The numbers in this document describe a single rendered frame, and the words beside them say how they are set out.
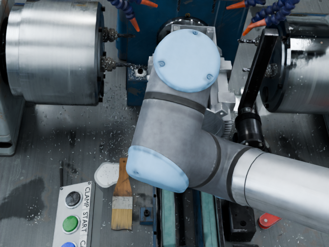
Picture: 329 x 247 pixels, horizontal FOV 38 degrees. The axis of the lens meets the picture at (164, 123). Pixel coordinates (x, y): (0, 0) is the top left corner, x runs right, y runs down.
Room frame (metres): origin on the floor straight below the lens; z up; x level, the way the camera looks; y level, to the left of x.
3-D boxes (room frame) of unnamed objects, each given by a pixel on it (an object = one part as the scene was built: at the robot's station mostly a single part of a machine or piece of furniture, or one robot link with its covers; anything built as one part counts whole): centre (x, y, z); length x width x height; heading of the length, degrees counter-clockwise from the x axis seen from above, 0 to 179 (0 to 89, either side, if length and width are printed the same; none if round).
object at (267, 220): (0.57, -0.30, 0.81); 0.09 x 0.03 x 0.02; 131
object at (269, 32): (0.73, -0.18, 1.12); 0.04 x 0.03 x 0.26; 7
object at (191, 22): (0.94, -0.02, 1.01); 0.15 x 0.02 x 0.15; 97
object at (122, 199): (0.59, 0.08, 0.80); 0.21 x 0.05 x 0.01; 7
